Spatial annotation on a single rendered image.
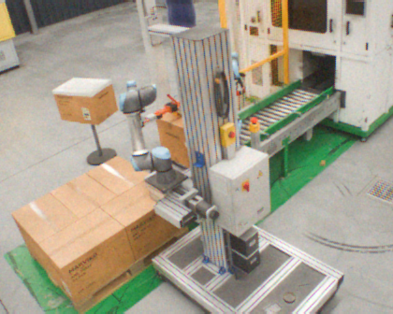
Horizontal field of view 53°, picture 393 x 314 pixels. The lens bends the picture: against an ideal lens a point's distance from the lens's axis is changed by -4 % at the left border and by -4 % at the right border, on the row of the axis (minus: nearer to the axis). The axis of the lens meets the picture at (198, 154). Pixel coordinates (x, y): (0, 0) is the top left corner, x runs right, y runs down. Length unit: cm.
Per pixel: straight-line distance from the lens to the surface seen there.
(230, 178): 246
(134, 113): 268
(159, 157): 273
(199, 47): 228
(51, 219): 370
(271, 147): 413
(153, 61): 451
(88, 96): 476
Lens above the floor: 265
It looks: 31 degrees down
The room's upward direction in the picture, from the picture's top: 8 degrees counter-clockwise
